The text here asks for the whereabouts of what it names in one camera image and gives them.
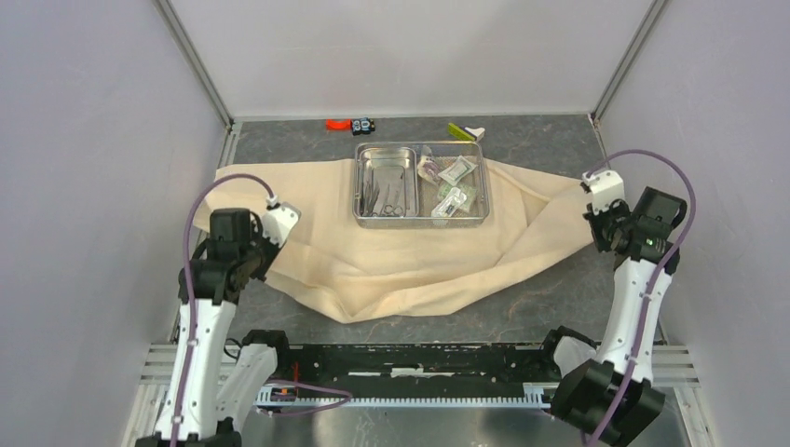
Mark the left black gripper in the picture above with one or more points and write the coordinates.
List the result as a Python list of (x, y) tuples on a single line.
[(256, 231)]

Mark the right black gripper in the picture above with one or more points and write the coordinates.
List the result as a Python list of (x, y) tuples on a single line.
[(617, 206)]

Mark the beige cloth wrap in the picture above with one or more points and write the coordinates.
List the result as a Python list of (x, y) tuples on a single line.
[(350, 274)]

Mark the wire mesh steel basket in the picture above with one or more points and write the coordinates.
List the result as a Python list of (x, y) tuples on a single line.
[(444, 153)]

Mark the green white brush tool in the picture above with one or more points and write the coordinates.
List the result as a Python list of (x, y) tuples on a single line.
[(465, 133)]

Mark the dark packet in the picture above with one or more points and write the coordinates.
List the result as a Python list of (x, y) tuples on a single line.
[(428, 170)]

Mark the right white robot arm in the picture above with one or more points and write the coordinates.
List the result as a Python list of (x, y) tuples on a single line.
[(606, 391)]

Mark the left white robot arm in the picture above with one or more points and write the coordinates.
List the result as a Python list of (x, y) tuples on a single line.
[(200, 409)]

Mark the steel surgical forceps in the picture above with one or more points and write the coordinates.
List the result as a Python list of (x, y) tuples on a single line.
[(371, 195)]

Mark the steel surgical scissors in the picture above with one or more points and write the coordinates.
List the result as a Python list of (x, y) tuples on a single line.
[(392, 205)]

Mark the orange red tape roll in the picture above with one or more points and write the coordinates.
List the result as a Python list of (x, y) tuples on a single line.
[(338, 124)]

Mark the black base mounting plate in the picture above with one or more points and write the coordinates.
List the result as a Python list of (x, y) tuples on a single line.
[(418, 371)]

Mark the stainless steel inner tray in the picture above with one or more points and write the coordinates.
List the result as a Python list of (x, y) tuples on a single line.
[(389, 161)]

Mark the small black blue toy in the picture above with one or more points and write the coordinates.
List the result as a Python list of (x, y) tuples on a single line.
[(362, 126)]

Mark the green printed gauze packet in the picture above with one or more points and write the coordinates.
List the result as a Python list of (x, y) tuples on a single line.
[(468, 190)]

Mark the clear plastic bag item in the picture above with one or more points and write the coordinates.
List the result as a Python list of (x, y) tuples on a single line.
[(452, 202)]

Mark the white sealed pouch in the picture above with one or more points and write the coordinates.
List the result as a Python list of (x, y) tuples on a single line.
[(459, 169)]

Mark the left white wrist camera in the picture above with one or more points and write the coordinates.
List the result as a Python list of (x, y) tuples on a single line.
[(278, 223)]

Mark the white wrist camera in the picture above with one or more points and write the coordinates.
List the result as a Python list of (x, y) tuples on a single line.
[(605, 188), (278, 223)]

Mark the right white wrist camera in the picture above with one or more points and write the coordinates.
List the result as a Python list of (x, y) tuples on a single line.
[(605, 188)]

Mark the white slotted cable duct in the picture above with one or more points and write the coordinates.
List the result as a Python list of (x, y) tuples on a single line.
[(289, 397)]

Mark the right aluminium corner post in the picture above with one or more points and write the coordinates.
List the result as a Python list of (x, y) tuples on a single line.
[(643, 31)]

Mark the aluminium corner post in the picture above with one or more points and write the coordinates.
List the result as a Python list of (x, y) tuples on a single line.
[(643, 31), (173, 22)]

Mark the left aluminium corner post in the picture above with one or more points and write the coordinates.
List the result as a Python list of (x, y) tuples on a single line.
[(173, 22)]

